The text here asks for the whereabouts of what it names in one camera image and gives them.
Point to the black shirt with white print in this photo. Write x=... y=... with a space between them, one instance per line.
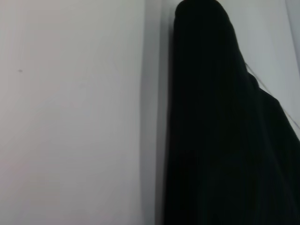
x=225 y=129

